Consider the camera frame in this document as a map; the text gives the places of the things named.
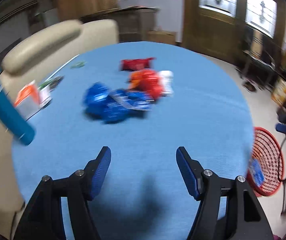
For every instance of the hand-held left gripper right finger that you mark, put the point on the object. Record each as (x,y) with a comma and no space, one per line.
(186,175)

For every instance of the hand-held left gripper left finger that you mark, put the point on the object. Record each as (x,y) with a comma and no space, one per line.
(101,172)

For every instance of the small blue packet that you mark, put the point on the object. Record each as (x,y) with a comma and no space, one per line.
(256,172)

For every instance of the blue snack bag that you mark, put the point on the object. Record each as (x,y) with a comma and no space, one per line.
(107,102)

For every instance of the white wrapper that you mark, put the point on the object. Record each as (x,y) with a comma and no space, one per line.
(167,80)

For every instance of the orange snack packet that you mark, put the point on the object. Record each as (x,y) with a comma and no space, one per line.
(148,82)

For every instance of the dark red snack packet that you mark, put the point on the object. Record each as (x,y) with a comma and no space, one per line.
(135,64)

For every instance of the blue tablecloth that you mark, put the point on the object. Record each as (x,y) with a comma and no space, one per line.
(195,120)

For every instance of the dark side table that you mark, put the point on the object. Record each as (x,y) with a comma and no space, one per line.
(260,65)

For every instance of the green and white packet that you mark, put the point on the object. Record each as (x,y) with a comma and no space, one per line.
(50,83)

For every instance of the orange and white box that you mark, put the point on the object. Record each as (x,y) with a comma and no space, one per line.
(27,93)

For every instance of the teal cylinder bottle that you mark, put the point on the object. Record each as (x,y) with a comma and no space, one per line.
(7,115)

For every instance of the small green wrapper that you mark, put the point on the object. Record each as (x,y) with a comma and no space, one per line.
(77,65)

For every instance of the thin white stick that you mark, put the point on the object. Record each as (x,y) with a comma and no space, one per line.
(62,66)

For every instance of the wooden door with glass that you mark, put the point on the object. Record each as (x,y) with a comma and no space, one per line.
(215,30)

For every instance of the cardboard box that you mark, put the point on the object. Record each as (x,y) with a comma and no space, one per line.
(161,37)

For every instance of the cream leather sofa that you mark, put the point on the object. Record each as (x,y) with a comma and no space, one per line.
(57,37)

